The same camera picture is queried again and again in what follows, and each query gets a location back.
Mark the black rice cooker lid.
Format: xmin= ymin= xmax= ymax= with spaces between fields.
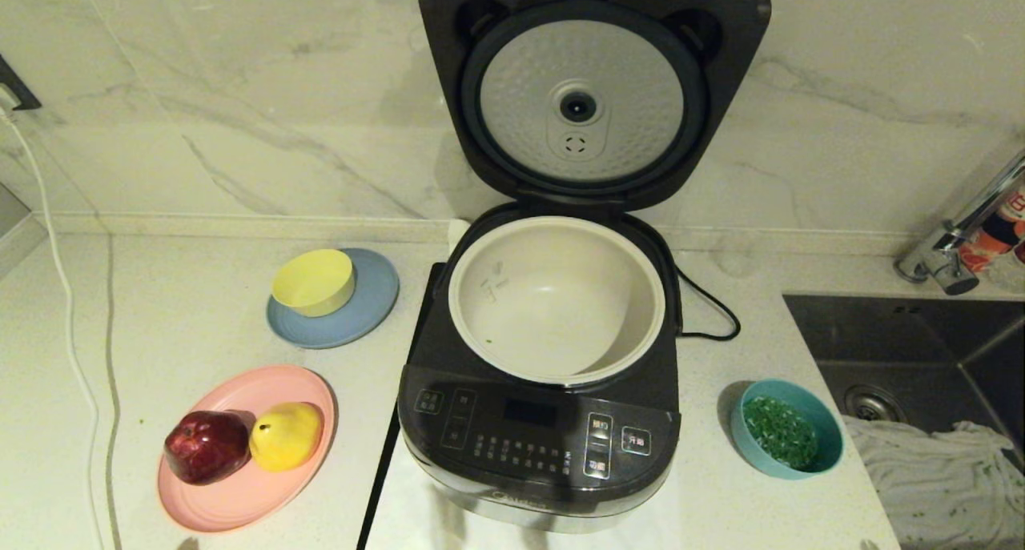
xmin=418 ymin=0 xmax=773 ymax=213

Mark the teal plastic bowl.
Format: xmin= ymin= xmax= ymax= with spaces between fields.
xmin=730 ymin=379 xmax=845 ymax=480

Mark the black rice cooker body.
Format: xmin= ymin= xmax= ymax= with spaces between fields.
xmin=398 ymin=202 xmax=684 ymax=534

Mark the yellow bowl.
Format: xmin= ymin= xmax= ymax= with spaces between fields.
xmin=271 ymin=249 xmax=356 ymax=319

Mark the blue plate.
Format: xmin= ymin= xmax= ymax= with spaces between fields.
xmin=266 ymin=247 xmax=400 ymax=351

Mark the yellow pear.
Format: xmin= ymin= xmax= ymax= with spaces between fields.
xmin=249 ymin=402 xmax=325 ymax=473

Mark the red apple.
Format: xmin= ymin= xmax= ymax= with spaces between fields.
xmin=164 ymin=410 xmax=254 ymax=487

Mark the pink plate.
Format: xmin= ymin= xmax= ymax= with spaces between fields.
xmin=157 ymin=364 xmax=338 ymax=534

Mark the round sink drain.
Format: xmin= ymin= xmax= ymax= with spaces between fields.
xmin=845 ymin=384 xmax=910 ymax=424

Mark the chrome faucet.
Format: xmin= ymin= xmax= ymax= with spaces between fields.
xmin=894 ymin=151 xmax=1025 ymax=296

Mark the stainless steel sink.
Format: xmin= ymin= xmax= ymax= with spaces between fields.
xmin=783 ymin=294 xmax=1025 ymax=550

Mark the white cloth with green specks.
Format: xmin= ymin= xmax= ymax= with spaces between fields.
xmin=845 ymin=418 xmax=1025 ymax=550

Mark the red label bottle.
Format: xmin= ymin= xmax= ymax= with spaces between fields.
xmin=959 ymin=186 xmax=1025 ymax=275

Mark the black power cord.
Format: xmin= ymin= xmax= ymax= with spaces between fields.
xmin=677 ymin=266 xmax=742 ymax=343

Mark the white cable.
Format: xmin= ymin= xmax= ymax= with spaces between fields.
xmin=0 ymin=106 xmax=111 ymax=550

